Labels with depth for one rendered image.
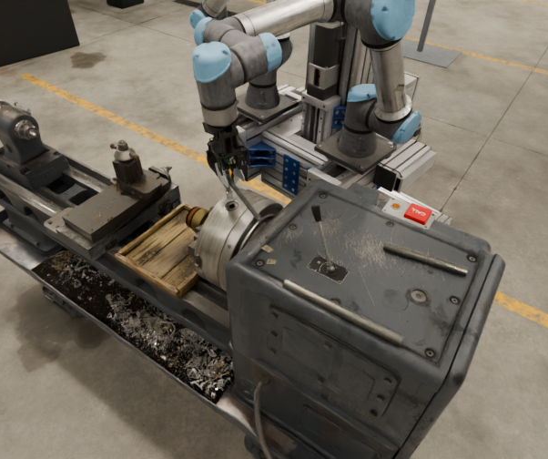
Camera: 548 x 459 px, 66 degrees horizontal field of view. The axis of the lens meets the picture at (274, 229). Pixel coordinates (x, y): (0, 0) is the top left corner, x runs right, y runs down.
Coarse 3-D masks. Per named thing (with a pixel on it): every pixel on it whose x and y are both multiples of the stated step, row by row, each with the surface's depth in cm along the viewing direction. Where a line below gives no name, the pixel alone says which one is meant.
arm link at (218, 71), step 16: (208, 48) 79; (224, 48) 79; (192, 64) 80; (208, 64) 78; (224, 64) 79; (240, 64) 82; (208, 80) 80; (224, 80) 81; (240, 80) 84; (208, 96) 83; (224, 96) 83
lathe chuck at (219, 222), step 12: (252, 192) 128; (240, 204) 120; (252, 204) 120; (216, 216) 119; (228, 216) 118; (240, 216) 117; (204, 228) 119; (216, 228) 117; (228, 228) 116; (204, 240) 118; (216, 240) 117; (204, 252) 119; (216, 252) 117; (204, 264) 121; (216, 264) 118; (204, 276) 126; (216, 276) 120
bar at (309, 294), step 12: (288, 288) 95; (300, 288) 94; (312, 300) 92; (324, 300) 91; (336, 312) 90; (348, 312) 89; (360, 324) 88; (372, 324) 87; (384, 336) 86; (396, 336) 85
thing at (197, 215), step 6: (192, 210) 136; (198, 210) 135; (204, 210) 135; (192, 216) 135; (198, 216) 134; (204, 216) 133; (186, 222) 137; (192, 222) 134; (198, 222) 133; (192, 228) 135
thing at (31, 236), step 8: (8, 216) 208; (16, 216) 201; (8, 224) 208; (16, 224) 207; (24, 224) 201; (16, 232) 205; (24, 232) 204; (32, 232) 201; (40, 232) 194; (32, 240) 201; (40, 240) 199; (48, 240) 197; (40, 248) 198; (48, 248) 197; (48, 296) 245; (56, 296) 239; (64, 304) 239; (72, 312) 235; (80, 312) 233
